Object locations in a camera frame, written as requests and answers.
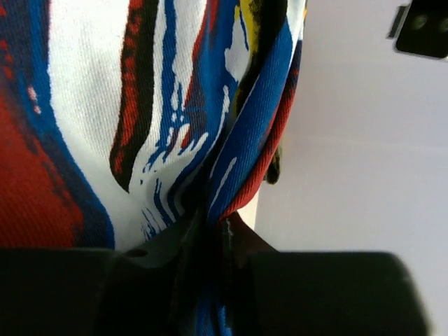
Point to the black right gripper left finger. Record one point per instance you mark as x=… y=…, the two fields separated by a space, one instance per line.
x=98 y=291

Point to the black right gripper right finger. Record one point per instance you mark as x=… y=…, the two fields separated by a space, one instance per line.
x=268 y=292

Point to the blue white red patterned trousers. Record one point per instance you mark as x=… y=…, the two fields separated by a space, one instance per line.
x=118 y=118

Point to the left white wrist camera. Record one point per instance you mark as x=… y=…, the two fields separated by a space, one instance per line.
x=420 y=29

